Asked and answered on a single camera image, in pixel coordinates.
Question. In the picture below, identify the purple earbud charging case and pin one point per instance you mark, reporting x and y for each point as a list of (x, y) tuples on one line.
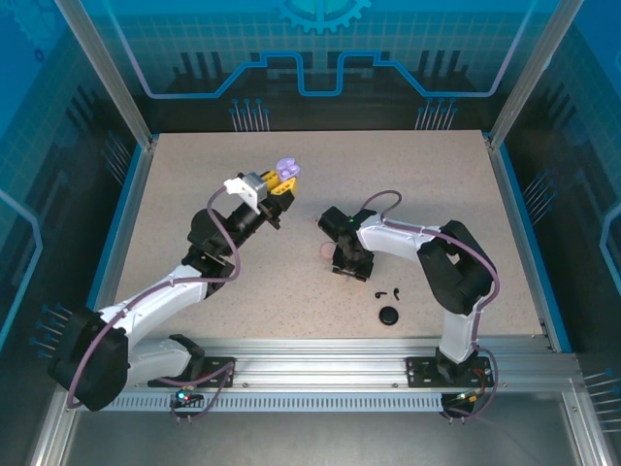
[(287, 167)]

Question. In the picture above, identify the pink earbud charging case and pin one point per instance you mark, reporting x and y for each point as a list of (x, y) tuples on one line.
[(325, 249)]

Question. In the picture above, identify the black earbud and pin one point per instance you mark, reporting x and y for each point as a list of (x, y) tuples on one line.
[(397, 292), (380, 294)]

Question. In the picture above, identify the black earbud charging case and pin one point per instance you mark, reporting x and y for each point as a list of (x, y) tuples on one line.
[(388, 315)]

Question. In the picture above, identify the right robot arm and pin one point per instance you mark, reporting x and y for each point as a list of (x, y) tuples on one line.
[(393, 238)]

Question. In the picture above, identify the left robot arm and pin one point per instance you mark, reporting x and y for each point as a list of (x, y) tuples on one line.
[(160, 296)]

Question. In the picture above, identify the small LED circuit board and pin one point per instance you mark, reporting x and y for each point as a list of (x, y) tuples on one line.
[(468, 398), (183, 395)]

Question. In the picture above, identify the grey metal sheet panel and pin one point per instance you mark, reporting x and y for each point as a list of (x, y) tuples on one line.
[(315, 442)]

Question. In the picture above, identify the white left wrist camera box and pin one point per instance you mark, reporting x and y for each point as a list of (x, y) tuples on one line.
[(242, 187)]

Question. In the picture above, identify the aluminium mounting rail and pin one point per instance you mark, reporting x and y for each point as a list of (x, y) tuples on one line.
[(315, 359)]

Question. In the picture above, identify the aluminium table side rail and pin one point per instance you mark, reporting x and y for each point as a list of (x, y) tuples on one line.
[(141, 175), (500, 175)]

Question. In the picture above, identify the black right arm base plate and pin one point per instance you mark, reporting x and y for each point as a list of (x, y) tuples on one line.
[(419, 374)]

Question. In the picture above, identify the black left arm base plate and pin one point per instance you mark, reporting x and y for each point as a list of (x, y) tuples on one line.
[(218, 361)]

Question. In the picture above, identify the aluminium frame post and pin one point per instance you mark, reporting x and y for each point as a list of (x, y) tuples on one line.
[(110, 73), (530, 73)]

